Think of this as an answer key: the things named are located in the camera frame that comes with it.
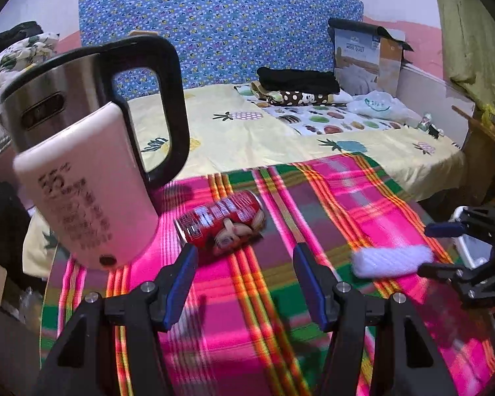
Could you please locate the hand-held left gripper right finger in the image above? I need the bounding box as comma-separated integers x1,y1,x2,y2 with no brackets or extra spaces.
293,243,447,396

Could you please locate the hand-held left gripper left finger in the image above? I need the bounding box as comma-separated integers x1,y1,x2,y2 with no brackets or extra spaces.
33,244,199,396

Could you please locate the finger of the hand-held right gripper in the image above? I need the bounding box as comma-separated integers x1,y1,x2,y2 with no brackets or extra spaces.
425,208,495,239
417,261,481,287

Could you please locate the round white bin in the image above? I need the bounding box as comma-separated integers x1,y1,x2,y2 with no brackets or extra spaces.
449,207,494,270

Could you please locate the white towel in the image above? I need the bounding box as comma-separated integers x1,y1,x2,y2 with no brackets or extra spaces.
351,244,435,278

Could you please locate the red drink can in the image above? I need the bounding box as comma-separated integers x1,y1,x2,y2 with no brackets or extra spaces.
174,190,267,256

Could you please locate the pink plaid blanket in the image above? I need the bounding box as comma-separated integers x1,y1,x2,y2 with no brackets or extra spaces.
41,152,495,396

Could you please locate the wooden table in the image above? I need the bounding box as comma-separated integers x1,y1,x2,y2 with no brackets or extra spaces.
451,105,495,209

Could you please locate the steel and white electric kettle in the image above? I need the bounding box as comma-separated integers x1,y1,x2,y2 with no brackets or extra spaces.
0,35,190,274

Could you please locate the white plastic bag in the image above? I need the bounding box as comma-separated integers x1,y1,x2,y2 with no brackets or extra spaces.
346,91,412,123

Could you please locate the yellow pineapple bed sheet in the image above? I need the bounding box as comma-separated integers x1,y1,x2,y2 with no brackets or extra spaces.
22,82,468,281

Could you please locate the white fruit print cloth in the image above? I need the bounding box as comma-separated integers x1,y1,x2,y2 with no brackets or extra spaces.
234,83,421,135

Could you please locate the open cardboard box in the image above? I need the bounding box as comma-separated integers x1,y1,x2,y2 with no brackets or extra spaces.
376,27,414,96

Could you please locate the black bulky object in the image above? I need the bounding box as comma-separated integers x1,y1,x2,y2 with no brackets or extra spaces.
0,181,31,281

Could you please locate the brown polka dot cloth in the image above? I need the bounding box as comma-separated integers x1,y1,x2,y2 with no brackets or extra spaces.
251,82,336,106

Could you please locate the quilt package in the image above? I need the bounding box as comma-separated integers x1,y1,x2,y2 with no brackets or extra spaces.
328,18,381,92

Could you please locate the green curtain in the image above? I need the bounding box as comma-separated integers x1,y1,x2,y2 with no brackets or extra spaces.
429,0,495,110

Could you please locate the black folded cloth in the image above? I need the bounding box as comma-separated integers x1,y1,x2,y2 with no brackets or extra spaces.
256,67,341,95

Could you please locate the blue patterned headboard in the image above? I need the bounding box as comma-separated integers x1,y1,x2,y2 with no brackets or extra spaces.
78,0,364,100

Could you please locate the white pineapple print cloth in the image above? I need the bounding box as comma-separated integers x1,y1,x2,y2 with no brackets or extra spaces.
0,33,60,151

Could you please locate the dark cloth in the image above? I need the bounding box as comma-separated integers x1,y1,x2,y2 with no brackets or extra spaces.
0,20,42,45

